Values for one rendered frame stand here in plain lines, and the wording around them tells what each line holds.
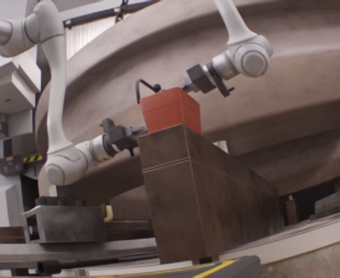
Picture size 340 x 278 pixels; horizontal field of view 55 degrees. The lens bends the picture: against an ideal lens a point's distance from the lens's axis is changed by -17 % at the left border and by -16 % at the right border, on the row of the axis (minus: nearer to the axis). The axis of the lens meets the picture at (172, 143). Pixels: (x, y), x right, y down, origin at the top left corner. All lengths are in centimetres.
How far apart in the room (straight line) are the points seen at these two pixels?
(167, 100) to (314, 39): 122
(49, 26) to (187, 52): 100
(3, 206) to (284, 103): 408
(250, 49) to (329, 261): 71
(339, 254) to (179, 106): 71
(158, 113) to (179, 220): 32
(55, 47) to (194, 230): 81
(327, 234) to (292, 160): 517
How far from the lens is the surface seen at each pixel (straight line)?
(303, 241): 113
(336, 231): 115
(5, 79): 389
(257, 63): 102
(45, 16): 138
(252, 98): 176
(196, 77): 120
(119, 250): 237
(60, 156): 119
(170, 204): 101
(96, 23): 597
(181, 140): 102
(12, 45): 141
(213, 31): 212
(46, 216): 204
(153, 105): 113
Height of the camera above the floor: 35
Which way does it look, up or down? 16 degrees up
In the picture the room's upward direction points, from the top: 10 degrees counter-clockwise
